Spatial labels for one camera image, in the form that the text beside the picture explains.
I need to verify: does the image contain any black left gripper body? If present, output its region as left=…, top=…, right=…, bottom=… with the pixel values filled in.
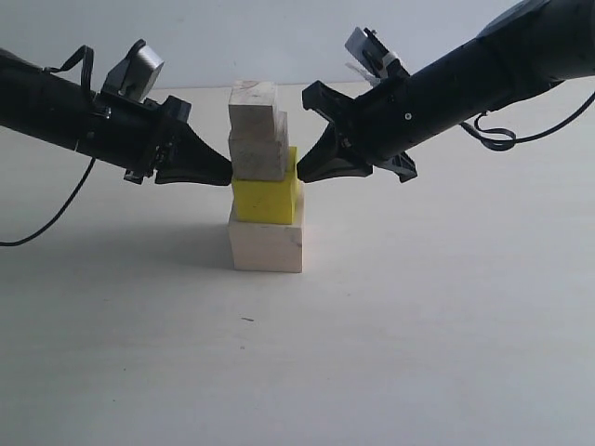
left=73, top=93, right=191, bottom=184

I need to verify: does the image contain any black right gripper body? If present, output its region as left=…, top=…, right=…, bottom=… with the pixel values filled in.
left=302, top=76, right=418, bottom=182

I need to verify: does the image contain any small wooden cube back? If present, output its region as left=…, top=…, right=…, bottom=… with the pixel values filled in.
left=228, top=111, right=289, bottom=181

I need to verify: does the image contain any small wooden cube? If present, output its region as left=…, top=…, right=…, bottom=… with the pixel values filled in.
left=228, top=111, right=289, bottom=181
left=228, top=80, right=278, bottom=139

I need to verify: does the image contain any yellow wooden cube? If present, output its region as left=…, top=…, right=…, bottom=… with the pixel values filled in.
left=231, top=146, right=300, bottom=225

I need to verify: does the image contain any large plain wooden cube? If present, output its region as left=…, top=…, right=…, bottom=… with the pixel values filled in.
left=228, top=185, right=305, bottom=273

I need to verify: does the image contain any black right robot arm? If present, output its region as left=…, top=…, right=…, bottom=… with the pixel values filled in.
left=297, top=1, right=594, bottom=183

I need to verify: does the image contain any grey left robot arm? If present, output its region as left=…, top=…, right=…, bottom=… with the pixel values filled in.
left=1, top=39, right=232, bottom=186

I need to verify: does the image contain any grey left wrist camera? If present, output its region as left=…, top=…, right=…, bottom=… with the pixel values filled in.
left=101, top=39, right=165, bottom=102

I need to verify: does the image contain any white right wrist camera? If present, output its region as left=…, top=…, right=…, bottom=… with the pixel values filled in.
left=344, top=27, right=410, bottom=87

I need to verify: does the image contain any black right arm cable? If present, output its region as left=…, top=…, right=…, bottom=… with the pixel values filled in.
left=459, top=90, right=595, bottom=152

